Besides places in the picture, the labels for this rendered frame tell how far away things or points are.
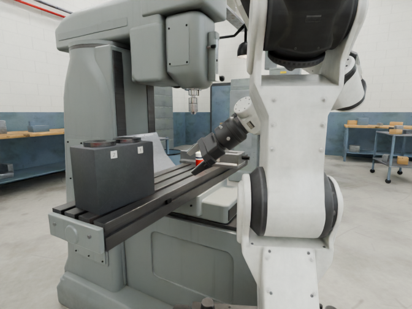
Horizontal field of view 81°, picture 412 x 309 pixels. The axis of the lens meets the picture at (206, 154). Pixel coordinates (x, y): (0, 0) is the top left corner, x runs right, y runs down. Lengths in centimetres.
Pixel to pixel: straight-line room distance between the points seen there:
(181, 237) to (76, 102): 91
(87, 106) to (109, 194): 77
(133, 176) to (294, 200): 50
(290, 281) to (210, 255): 69
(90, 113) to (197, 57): 65
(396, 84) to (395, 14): 164
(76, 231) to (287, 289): 54
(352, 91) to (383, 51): 705
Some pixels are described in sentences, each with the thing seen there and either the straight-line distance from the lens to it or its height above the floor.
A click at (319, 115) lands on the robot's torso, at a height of 119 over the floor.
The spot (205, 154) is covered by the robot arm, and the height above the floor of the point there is 107.
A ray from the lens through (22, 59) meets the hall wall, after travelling 545.
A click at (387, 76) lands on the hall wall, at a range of 767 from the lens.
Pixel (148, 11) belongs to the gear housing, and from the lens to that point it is 128.
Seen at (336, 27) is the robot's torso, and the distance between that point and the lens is 47.
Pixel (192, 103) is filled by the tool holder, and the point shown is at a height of 124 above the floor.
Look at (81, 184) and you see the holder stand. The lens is 78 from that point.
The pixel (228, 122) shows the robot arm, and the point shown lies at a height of 117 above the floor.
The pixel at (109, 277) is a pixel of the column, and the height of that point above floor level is 27.
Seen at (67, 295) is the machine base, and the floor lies 11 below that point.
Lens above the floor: 120
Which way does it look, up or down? 10 degrees down
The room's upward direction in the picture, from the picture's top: straight up
